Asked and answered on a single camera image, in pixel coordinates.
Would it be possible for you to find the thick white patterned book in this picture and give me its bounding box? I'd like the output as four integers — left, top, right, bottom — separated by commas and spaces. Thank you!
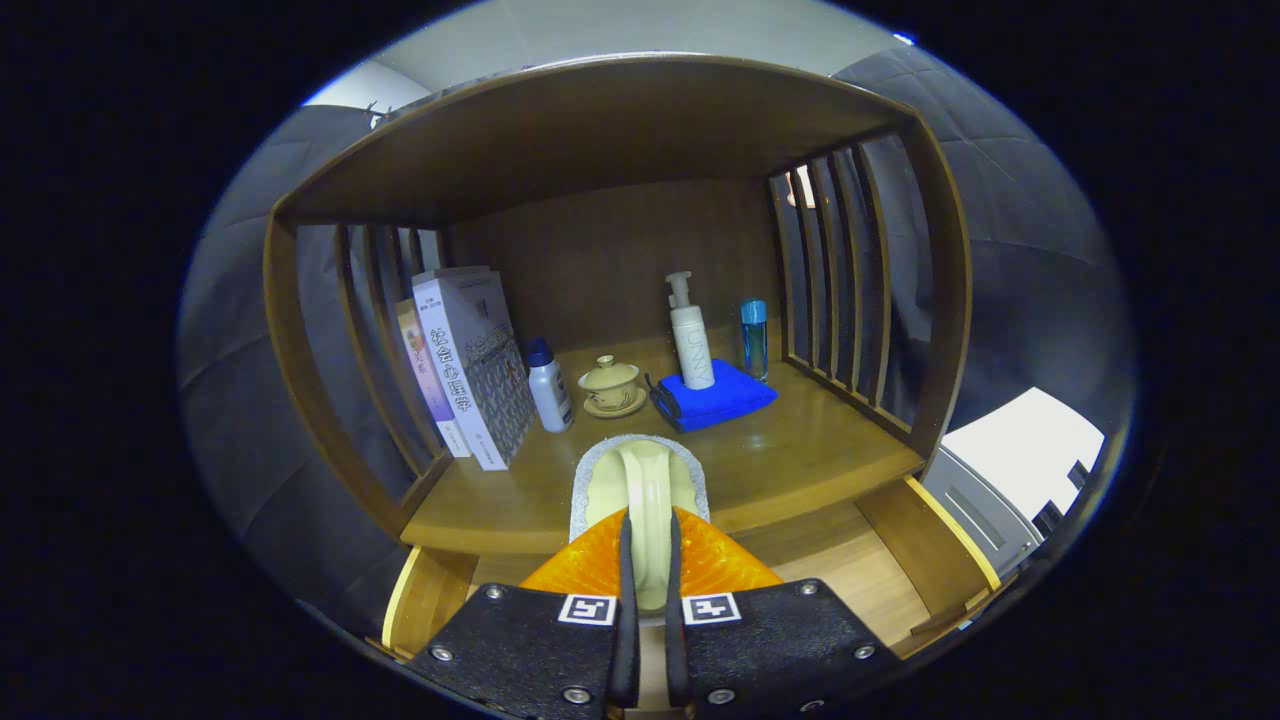
412, 266, 536, 471

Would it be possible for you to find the pink purple book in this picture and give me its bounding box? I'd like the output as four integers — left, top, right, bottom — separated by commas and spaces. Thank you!
395, 298, 471, 459

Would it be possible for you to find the beige ceramic saucer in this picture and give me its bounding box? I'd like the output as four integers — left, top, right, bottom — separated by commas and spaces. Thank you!
583, 388, 648, 419

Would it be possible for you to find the clear blue bottle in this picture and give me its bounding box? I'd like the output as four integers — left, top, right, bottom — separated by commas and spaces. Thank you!
740, 299, 770, 383

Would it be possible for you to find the black cord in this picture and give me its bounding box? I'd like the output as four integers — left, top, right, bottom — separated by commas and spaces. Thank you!
644, 373, 683, 426

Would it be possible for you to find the white pump bottle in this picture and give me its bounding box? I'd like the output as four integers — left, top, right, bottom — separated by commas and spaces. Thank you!
666, 271, 716, 391

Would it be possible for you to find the white drawer unit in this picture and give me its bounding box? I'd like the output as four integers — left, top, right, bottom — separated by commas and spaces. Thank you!
920, 387, 1107, 576

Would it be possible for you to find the blue folded cloth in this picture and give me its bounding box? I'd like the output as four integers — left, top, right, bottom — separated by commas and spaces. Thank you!
655, 360, 779, 433

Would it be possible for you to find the brown wooden cabinet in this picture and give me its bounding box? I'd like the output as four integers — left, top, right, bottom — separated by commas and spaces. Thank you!
263, 53, 973, 561

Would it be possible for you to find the beige lidded ceramic teacup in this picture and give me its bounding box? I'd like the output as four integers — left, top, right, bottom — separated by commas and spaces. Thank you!
578, 354, 641, 409

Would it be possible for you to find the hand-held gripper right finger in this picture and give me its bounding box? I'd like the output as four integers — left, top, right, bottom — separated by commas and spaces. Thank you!
664, 505, 901, 719

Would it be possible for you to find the brown wooden drawer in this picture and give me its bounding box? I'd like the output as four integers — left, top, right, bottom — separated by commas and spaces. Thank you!
380, 475, 1003, 716

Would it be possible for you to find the brown wooden countertop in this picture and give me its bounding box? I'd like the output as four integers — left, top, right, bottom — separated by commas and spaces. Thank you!
400, 335, 926, 556

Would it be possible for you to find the black backdrop cloth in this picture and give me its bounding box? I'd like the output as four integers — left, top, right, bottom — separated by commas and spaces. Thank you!
178, 45, 1136, 611

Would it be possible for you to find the small white bottle blue cap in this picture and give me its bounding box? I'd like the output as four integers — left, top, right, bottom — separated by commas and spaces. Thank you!
525, 337, 575, 433

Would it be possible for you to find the green scrub brush grey pad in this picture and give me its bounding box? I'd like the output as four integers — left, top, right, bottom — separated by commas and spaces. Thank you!
568, 433, 711, 616

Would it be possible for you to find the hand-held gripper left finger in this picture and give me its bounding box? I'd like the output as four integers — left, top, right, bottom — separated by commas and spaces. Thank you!
405, 507, 641, 719

